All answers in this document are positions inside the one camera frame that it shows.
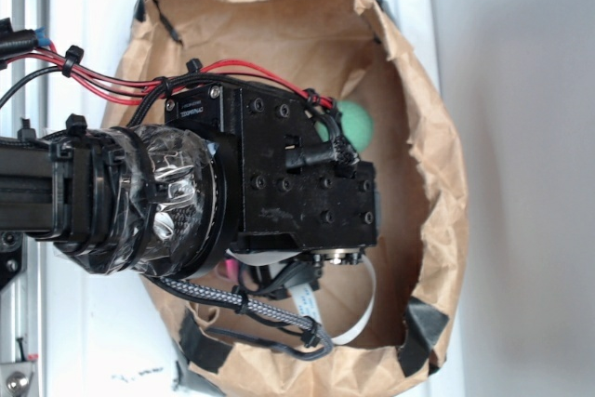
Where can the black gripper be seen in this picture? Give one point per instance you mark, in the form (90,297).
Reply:
(286,181)

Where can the black metal mounting bracket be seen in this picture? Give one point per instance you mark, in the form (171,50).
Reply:
(11,256)

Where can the pink plush bunny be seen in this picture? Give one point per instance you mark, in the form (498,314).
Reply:
(232,267)

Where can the green textured ball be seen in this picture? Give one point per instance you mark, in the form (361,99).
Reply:
(344,130)

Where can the brown paper bag bin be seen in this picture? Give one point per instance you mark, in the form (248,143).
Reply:
(346,49)

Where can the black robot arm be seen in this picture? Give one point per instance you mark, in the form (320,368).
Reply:
(113,199)

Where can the aluminium frame rail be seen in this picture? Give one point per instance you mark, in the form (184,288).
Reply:
(21,303)

